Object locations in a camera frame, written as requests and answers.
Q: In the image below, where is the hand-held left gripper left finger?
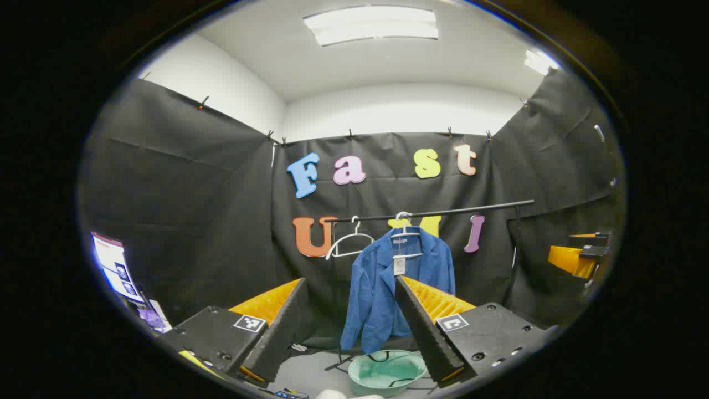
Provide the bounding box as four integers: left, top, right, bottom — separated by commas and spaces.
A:
161, 277, 312, 388

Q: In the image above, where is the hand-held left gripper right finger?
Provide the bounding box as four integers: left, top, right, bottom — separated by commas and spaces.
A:
394, 275, 554, 388

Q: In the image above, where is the green laundry hamper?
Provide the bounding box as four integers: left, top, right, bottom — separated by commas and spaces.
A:
348, 349, 427, 397

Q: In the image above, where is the blue corduroy jacket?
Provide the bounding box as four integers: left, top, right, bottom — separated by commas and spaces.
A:
340, 226, 456, 355

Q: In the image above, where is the white clothes hanger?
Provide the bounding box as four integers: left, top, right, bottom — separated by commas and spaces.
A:
325, 216, 377, 261
391, 211, 423, 260

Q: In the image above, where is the black clothes rack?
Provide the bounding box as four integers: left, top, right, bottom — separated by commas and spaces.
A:
324, 199, 536, 372

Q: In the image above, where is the white rounded object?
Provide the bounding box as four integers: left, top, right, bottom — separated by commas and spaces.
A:
316, 389, 384, 399

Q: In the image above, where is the small purple object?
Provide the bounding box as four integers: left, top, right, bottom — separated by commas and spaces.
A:
137, 308, 168, 333

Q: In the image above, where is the white printed poster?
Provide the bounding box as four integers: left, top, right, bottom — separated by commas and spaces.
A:
91, 232, 146, 304

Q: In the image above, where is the small ceiling light panel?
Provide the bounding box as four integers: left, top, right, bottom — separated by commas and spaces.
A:
523, 49, 561, 76

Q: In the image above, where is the large ceiling light panel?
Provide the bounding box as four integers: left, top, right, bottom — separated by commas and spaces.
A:
303, 6, 439, 47

